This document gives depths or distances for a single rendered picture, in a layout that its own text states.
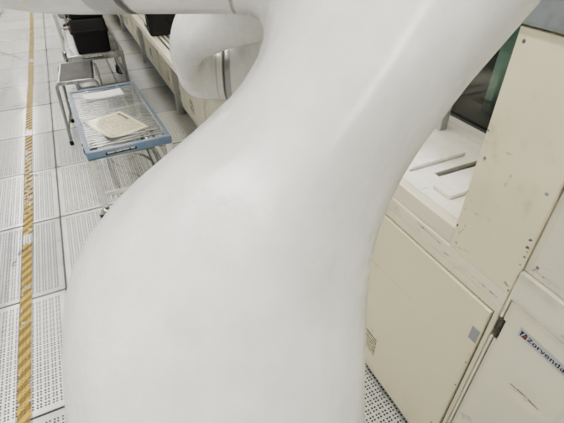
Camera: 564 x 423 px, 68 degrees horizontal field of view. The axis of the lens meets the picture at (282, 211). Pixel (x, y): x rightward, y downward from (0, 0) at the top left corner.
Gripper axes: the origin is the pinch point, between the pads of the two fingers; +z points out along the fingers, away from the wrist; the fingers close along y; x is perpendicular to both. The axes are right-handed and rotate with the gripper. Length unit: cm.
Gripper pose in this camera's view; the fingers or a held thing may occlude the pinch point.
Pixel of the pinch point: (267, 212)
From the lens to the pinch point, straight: 72.1
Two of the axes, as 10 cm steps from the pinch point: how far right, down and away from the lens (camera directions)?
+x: -0.1, -6.0, 8.0
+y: 10.0, -0.1, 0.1
